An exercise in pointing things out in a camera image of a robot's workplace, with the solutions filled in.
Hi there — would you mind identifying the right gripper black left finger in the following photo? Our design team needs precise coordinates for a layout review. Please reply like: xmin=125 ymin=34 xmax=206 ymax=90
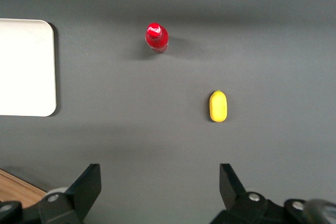
xmin=0 ymin=163 xmax=102 ymax=224

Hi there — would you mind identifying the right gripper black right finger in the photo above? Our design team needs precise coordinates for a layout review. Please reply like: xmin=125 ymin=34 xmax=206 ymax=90
xmin=209 ymin=163 xmax=308 ymax=224

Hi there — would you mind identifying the red soda can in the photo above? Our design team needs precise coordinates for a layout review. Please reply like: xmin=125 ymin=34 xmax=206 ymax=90
xmin=144 ymin=22 xmax=169 ymax=54

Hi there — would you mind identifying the white rectangular tray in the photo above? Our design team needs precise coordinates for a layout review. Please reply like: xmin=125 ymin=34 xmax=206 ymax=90
xmin=0 ymin=18 xmax=57 ymax=117

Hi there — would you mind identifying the light wooden drawer cabinet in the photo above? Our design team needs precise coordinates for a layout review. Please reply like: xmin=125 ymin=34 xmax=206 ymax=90
xmin=0 ymin=168 xmax=48 ymax=208

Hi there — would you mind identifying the yellow lemon toy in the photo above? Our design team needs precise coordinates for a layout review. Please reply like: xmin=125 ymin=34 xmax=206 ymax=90
xmin=209 ymin=90 xmax=228 ymax=123

